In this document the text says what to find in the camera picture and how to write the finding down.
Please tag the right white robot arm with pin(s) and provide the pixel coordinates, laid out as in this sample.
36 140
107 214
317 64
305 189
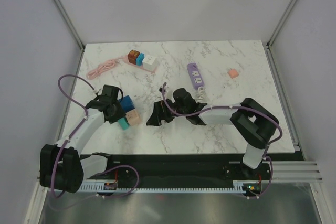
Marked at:
257 126

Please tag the blue cube plug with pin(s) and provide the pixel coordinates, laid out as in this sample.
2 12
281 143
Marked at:
126 104

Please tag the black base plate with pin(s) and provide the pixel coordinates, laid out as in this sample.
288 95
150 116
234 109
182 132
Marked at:
181 171

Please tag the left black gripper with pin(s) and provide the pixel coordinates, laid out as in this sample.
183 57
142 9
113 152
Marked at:
121 114

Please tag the teal power strip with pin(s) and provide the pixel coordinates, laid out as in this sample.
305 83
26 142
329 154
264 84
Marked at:
123 123

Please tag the light blue plug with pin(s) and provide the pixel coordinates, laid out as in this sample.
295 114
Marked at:
140 59

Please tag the white cube plug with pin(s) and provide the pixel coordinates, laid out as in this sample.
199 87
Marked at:
150 63

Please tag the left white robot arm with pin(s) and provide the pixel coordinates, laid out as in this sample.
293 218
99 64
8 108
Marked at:
61 167

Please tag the purple power strip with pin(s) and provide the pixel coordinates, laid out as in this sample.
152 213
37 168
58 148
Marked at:
195 75

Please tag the left aluminium frame post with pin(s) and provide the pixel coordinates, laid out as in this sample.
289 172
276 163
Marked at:
64 15

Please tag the pink plug adapter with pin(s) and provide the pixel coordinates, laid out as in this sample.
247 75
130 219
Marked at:
233 73

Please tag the brown cube plug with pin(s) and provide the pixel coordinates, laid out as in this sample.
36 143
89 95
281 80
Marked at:
132 56

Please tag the aluminium rail bar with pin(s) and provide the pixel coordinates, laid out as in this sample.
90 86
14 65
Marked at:
296 172

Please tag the pink power strip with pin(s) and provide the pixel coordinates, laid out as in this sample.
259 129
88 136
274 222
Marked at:
125 60

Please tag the aluminium frame post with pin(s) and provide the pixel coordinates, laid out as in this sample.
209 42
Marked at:
278 28
64 15

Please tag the right aluminium frame post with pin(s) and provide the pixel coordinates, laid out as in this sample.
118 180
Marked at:
278 28

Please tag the white cable duct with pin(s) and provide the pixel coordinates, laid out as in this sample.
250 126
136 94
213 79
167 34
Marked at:
94 186

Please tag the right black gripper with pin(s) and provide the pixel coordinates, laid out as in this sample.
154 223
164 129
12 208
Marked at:
159 113

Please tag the peach cube plug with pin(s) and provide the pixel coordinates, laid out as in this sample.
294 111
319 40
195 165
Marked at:
133 118

